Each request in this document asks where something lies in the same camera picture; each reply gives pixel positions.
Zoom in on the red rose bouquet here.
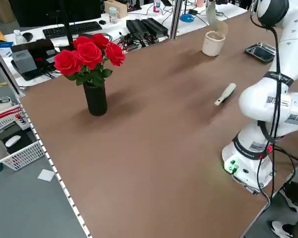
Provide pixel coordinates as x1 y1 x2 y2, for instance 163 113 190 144
54 33 126 87

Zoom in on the light wooden box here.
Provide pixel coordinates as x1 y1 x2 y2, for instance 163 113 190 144
104 0 128 18

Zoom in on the black cable bundle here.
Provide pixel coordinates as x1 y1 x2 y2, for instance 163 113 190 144
118 31 156 52

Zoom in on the square metal tray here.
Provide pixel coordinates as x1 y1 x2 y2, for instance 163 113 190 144
244 42 277 65

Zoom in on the clear bottle with pale cap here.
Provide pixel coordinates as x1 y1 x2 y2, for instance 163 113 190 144
108 6 119 25

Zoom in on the black upright pole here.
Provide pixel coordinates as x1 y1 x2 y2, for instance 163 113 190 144
60 0 76 50

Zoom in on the white computer mouse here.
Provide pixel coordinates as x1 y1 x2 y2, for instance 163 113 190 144
4 135 22 147

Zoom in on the white plastic basket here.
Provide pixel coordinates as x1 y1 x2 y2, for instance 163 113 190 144
0 104 46 171

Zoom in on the black case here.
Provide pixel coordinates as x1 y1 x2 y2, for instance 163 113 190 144
11 39 56 62

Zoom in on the person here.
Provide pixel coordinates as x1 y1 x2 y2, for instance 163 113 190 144
270 180 298 238

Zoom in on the black computer monitor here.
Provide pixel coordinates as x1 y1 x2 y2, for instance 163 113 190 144
8 0 102 28

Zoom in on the beige hand brush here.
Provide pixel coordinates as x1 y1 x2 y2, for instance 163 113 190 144
214 83 237 107

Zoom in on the small clear water bottle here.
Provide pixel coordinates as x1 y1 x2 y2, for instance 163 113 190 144
13 29 24 46

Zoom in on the blue dome-shaped base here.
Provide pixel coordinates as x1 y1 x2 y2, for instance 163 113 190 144
180 13 196 23

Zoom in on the blue and white carton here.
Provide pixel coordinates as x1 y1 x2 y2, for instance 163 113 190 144
0 41 15 59

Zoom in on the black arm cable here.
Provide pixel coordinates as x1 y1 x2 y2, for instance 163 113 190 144
249 7 298 201

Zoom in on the pale grey plastic dustpan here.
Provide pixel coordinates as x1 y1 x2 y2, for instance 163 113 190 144
205 0 219 26

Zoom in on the black power supply brick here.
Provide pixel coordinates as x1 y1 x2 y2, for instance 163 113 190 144
126 19 151 42
141 17 169 38

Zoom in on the aluminium frame post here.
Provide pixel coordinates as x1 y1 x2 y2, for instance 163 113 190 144
168 0 184 40
0 39 26 97

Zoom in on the black cylindrical vase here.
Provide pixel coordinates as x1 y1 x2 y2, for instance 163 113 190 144
82 82 108 117

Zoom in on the white paper sheet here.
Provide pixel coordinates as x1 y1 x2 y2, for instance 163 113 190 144
37 169 56 182

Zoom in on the grey box device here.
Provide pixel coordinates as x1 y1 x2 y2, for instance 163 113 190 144
11 49 38 75

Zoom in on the black keyboard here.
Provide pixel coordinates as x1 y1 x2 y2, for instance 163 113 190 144
42 21 103 40

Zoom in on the white digital scale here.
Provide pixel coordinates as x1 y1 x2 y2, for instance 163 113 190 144
0 96 13 114

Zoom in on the beige bin with flip lid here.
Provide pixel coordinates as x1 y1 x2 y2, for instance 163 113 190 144
202 20 228 58

